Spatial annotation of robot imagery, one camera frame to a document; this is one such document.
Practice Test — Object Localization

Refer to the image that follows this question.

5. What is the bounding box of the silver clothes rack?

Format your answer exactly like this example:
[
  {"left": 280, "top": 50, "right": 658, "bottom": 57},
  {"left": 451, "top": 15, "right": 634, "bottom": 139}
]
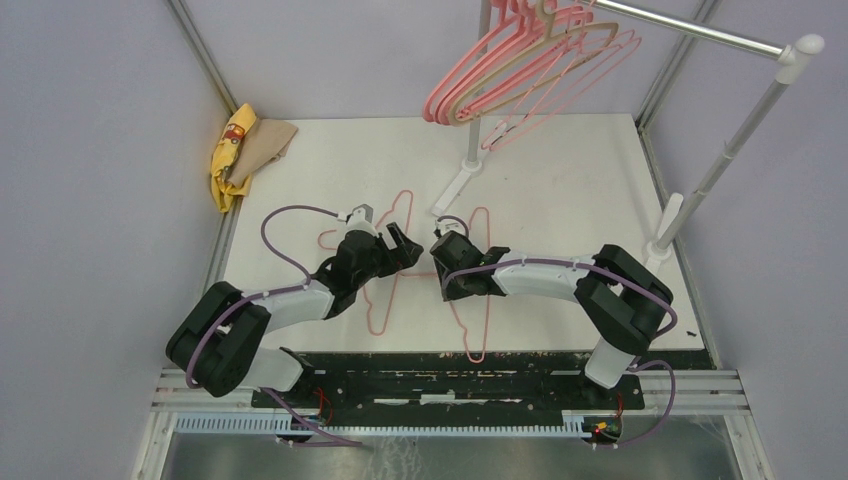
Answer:
[{"left": 430, "top": 0, "right": 825, "bottom": 276}]

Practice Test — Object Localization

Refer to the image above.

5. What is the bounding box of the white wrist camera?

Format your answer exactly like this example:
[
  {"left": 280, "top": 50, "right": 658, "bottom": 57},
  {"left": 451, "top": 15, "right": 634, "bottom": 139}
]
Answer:
[
  {"left": 345, "top": 204, "right": 377, "bottom": 236},
  {"left": 434, "top": 218, "right": 466, "bottom": 238}
]

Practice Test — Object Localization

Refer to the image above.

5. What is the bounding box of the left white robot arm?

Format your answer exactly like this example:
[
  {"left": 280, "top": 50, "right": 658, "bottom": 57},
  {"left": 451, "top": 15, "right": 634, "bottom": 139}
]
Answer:
[{"left": 165, "top": 223, "right": 423, "bottom": 407}]

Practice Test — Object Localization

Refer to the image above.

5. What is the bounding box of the white slotted cable duct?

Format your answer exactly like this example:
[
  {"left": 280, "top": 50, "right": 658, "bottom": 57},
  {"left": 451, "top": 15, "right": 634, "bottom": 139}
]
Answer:
[{"left": 174, "top": 413, "right": 590, "bottom": 439}]

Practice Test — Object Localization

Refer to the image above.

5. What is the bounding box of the thick pink plastic hanger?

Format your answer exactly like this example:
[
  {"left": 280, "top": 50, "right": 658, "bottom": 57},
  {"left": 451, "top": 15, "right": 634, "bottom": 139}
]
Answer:
[{"left": 422, "top": 0, "right": 531, "bottom": 124}]

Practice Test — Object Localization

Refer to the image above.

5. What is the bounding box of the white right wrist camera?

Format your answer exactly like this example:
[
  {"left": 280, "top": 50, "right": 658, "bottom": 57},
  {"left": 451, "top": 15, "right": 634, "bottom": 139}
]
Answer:
[{"left": 434, "top": 218, "right": 466, "bottom": 238}]

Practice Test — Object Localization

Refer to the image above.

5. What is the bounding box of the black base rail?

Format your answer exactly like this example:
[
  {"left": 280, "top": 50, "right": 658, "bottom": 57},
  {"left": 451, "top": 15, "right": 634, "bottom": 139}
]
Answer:
[{"left": 185, "top": 349, "right": 645, "bottom": 429}]

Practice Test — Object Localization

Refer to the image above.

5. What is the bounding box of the beige cloth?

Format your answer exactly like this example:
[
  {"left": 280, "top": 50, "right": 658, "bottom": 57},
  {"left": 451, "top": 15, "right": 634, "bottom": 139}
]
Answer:
[{"left": 226, "top": 119, "right": 298, "bottom": 187}]

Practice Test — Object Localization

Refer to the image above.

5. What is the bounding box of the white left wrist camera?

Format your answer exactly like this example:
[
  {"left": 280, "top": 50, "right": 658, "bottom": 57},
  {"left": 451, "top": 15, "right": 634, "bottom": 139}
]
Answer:
[{"left": 345, "top": 204, "right": 377, "bottom": 236}]

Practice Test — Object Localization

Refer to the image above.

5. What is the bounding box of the yellow printed cloth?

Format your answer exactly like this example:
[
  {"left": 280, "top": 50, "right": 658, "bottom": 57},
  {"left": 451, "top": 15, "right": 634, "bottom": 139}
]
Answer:
[{"left": 209, "top": 103, "right": 257, "bottom": 214}]

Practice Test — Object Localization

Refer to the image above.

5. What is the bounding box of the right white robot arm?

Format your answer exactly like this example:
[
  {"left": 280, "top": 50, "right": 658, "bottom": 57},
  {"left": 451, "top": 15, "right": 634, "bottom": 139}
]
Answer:
[{"left": 430, "top": 231, "right": 678, "bottom": 408}]

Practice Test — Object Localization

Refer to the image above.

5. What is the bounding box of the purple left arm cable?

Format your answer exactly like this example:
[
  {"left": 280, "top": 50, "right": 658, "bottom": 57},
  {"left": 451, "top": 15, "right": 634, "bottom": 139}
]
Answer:
[{"left": 185, "top": 205, "right": 349, "bottom": 390}]

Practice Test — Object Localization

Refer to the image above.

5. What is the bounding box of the thin pink wire hanger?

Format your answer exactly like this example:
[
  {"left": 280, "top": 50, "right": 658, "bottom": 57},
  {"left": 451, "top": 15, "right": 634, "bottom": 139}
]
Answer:
[{"left": 316, "top": 190, "right": 425, "bottom": 337}]

